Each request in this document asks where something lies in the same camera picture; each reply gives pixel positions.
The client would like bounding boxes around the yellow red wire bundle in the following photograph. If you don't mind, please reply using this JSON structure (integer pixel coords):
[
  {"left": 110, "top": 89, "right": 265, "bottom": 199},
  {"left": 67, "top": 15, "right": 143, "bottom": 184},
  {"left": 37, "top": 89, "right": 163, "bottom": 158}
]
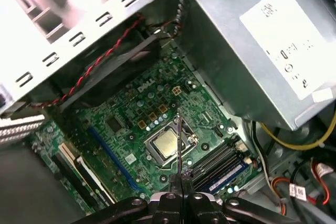
[{"left": 269, "top": 176, "right": 289, "bottom": 219}]

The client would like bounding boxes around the metal socket cover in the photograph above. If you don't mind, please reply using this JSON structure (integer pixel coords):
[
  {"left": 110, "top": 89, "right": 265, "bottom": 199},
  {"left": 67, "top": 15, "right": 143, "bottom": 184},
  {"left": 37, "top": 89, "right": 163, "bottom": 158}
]
[{"left": 143, "top": 120, "right": 200, "bottom": 168}]

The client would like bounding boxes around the RAM memory stick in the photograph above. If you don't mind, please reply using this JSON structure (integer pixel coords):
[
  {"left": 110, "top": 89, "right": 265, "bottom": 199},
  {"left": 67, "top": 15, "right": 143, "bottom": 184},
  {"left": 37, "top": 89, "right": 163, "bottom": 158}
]
[
  {"left": 193, "top": 162, "right": 249, "bottom": 195},
  {"left": 175, "top": 107, "right": 184, "bottom": 176}
]

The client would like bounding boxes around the red flat data cable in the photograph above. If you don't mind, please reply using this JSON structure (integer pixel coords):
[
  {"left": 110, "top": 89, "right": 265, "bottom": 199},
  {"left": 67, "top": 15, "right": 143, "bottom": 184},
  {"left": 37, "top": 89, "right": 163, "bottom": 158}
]
[{"left": 309, "top": 155, "right": 333, "bottom": 206}]

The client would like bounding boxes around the silver CPU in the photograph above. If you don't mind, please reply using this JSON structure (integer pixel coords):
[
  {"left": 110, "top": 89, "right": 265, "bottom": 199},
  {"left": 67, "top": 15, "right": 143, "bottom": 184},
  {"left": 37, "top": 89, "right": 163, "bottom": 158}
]
[{"left": 153, "top": 131, "right": 180, "bottom": 158}]

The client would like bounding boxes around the black expansion slot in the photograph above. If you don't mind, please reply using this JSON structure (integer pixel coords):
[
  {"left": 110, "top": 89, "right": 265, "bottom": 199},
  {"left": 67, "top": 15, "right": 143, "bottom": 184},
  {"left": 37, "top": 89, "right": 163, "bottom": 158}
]
[
  {"left": 51, "top": 142, "right": 102, "bottom": 207},
  {"left": 75, "top": 155, "right": 117, "bottom": 205}
]

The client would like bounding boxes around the black RAM slot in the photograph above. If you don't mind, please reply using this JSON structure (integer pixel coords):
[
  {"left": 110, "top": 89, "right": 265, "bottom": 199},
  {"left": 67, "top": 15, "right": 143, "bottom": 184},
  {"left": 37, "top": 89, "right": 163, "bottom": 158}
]
[
  {"left": 190, "top": 142, "right": 235, "bottom": 167},
  {"left": 195, "top": 152, "right": 241, "bottom": 180},
  {"left": 193, "top": 146, "right": 238, "bottom": 174}
]

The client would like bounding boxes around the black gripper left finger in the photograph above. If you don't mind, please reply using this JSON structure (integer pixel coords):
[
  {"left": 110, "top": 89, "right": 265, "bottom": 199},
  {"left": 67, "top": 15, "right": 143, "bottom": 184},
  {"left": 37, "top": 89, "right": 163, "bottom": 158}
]
[{"left": 70, "top": 174, "right": 184, "bottom": 224}]

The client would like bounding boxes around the silver metal PC case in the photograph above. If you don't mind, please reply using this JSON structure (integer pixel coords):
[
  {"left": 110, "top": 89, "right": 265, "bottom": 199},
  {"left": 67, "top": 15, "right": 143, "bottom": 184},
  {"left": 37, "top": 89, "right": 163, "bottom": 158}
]
[{"left": 0, "top": 0, "right": 336, "bottom": 224}]

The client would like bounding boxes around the black grey wire bundle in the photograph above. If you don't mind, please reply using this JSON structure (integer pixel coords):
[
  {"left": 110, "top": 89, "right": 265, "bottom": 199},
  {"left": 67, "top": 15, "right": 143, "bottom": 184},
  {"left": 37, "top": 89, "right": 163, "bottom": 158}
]
[{"left": 249, "top": 121, "right": 272, "bottom": 192}]

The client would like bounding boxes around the silver power supply box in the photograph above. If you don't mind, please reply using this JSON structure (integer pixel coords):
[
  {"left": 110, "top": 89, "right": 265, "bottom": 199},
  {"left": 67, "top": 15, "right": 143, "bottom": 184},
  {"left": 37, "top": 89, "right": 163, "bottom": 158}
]
[{"left": 183, "top": 0, "right": 336, "bottom": 132}]

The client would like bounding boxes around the silver vented slot cover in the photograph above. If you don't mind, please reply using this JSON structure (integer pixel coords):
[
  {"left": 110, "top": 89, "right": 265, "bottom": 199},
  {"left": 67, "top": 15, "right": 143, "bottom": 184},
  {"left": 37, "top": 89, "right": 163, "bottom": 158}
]
[{"left": 0, "top": 114, "right": 46, "bottom": 144}]

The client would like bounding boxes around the CPU socket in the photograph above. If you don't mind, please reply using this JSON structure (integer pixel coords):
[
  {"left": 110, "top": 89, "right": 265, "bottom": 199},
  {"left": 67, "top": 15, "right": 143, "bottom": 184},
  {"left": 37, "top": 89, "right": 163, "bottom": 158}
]
[{"left": 142, "top": 119, "right": 201, "bottom": 169}]

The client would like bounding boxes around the red black twisted wire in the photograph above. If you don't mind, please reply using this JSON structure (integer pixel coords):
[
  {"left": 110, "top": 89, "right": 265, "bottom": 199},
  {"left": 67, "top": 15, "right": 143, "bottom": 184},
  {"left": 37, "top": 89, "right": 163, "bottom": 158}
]
[{"left": 27, "top": 14, "right": 146, "bottom": 109}]

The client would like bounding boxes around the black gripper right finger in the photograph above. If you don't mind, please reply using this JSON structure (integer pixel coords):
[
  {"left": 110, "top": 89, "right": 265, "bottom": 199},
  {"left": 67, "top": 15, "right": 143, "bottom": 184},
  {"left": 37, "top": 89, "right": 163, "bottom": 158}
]
[{"left": 183, "top": 172, "right": 298, "bottom": 224}]

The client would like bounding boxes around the blue expansion slot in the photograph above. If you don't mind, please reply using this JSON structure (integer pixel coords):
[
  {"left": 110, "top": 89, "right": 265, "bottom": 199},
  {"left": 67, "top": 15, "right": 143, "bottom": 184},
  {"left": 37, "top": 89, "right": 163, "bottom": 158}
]
[{"left": 87, "top": 125, "right": 141, "bottom": 193}]

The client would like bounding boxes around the yellow cable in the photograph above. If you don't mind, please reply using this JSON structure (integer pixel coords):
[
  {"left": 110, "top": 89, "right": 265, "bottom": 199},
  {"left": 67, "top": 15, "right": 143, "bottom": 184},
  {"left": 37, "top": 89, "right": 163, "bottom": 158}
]
[{"left": 259, "top": 121, "right": 336, "bottom": 151}]

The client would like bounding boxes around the green Dell motherboard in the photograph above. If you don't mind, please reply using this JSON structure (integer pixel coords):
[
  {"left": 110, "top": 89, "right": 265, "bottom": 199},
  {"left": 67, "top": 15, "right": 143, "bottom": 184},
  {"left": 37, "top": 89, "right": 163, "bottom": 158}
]
[{"left": 31, "top": 42, "right": 263, "bottom": 204}]

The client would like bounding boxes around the black case fan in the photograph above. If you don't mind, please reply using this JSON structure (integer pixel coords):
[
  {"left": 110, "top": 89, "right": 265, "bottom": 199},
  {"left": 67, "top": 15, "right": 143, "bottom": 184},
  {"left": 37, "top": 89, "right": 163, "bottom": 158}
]
[{"left": 59, "top": 34, "right": 161, "bottom": 111}]

